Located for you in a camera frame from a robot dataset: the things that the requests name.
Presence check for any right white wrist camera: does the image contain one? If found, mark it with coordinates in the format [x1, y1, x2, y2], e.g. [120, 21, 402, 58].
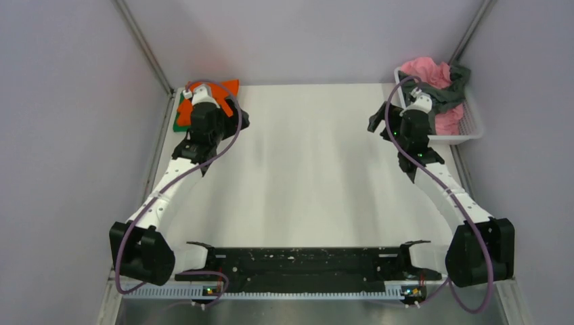
[399, 87, 433, 116]

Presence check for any white plastic basket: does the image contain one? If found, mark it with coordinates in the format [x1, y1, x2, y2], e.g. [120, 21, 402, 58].
[393, 66, 483, 145]

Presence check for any white slotted cable duct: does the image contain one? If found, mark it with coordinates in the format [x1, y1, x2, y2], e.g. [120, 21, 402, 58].
[124, 284, 405, 300]

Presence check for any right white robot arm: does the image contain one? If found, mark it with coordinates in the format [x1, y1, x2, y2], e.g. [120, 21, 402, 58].
[368, 102, 515, 288]

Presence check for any folded green t-shirt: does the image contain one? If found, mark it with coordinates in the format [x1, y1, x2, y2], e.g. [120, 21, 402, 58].
[173, 93, 193, 132]

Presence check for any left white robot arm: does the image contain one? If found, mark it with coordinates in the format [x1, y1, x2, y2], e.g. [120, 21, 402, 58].
[109, 97, 249, 286]

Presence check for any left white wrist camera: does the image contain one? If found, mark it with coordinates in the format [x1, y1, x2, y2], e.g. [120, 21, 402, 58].
[182, 83, 220, 108]

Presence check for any folded orange t-shirt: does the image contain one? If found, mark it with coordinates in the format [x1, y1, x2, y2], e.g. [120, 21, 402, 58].
[173, 79, 240, 132]

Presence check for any pink t-shirt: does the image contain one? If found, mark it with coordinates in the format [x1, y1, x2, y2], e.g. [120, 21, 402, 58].
[399, 57, 464, 136]

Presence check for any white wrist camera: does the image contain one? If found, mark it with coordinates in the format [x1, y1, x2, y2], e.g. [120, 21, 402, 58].
[182, 83, 220, 108]
[399, 87, 433, 116]

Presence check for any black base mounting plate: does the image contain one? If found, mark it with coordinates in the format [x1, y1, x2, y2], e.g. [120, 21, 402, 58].
[175, 245, 442, 294]

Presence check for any dark grey t-shirt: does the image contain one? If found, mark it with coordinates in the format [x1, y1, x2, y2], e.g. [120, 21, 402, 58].
[398, 64, 471, 114]

